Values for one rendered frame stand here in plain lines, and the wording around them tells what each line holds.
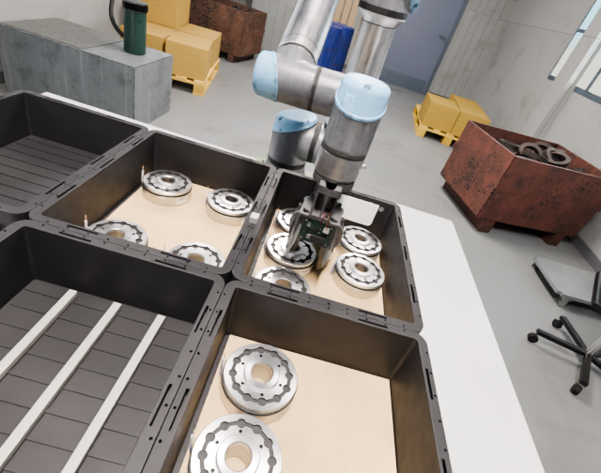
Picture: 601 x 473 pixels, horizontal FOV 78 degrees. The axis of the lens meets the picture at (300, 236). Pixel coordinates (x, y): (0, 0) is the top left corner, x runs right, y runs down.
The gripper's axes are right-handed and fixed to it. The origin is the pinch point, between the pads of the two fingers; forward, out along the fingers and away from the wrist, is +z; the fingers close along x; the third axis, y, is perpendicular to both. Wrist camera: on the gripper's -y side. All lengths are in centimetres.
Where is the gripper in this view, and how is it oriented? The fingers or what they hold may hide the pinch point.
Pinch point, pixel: (305, 257)
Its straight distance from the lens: 74.8
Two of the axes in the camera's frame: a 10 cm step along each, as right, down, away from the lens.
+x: 9.4, 3.3, -0.3
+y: -2.1, 5.2, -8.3
